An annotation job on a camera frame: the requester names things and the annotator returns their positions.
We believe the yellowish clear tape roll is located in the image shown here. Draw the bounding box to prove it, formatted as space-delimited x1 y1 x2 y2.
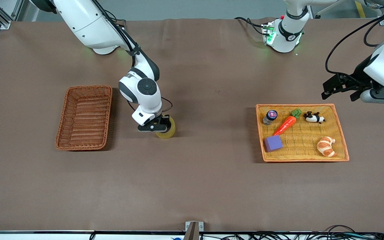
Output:
155 115 176 140

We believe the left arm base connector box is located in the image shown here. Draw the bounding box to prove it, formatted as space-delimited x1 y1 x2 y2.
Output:
262 21 276 46

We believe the orange flat wicker basket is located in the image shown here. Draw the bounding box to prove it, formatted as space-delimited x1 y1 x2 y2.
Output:
255 103 350 163

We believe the brown wicker basket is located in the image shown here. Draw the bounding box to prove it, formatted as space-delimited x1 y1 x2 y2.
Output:
55 85 113 151

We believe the black white panda toy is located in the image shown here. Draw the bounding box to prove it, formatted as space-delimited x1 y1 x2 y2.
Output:
303 111 326 124

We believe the toy croissant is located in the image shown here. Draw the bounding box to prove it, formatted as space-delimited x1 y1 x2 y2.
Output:
317 136 337 158

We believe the brown table cover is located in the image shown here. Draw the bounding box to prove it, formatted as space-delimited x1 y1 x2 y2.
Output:
0 18 384 233

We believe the orange toy carrot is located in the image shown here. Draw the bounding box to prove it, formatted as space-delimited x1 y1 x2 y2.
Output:
273 109 302 136

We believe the small bottle blue cap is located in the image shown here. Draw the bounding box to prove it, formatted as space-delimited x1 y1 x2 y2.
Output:
263 110 278 126

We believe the purple foam cube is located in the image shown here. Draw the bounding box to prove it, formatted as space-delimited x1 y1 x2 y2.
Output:
264 135 284 153

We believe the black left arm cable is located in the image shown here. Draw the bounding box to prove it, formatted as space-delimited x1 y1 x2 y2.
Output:
363 13 384 47
325 12 384 76

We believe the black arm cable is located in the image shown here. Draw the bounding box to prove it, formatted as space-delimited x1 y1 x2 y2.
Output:
92 0 173 114
363 13 384 47
325 12 384 76

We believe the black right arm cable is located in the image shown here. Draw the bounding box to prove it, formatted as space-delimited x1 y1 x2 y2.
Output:
92 0 173 114

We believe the black left base cable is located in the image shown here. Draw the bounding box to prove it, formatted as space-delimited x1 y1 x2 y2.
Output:
234 16 266 36

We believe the grey metal bracket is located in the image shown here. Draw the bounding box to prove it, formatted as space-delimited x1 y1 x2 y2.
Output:
185 221 204 240

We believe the black cable bundle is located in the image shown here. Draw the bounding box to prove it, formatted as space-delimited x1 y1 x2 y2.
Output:
199 225 384 240

